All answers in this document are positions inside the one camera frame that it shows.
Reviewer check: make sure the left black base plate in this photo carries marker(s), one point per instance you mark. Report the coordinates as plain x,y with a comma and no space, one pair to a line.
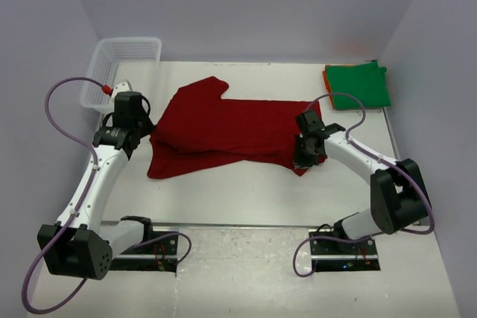
158,257

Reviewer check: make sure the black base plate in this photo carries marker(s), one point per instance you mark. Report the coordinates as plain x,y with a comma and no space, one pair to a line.
333,257
158,257

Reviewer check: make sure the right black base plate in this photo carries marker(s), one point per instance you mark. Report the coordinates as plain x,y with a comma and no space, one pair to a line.
333,257

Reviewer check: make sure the green folded t shirt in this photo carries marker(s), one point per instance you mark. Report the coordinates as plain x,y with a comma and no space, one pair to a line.
366,82

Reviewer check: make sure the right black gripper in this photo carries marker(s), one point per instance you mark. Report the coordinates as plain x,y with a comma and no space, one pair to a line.
299,161

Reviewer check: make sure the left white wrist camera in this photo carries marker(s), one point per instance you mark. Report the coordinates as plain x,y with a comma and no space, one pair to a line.
123,86

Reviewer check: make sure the orange folded t shirt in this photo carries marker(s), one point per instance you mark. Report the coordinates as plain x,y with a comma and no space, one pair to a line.
327,86

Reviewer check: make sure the white plastic basket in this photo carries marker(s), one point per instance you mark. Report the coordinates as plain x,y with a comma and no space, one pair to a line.
131,59

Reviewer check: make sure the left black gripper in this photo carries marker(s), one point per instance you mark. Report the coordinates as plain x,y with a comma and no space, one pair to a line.
149,125

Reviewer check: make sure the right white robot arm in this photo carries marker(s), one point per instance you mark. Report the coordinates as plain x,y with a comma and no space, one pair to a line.
398,196

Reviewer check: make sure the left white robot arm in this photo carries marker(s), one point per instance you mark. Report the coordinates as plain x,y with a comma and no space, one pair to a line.
76,246

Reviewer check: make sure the red t shirt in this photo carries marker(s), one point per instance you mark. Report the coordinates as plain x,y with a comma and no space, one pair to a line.
199,129

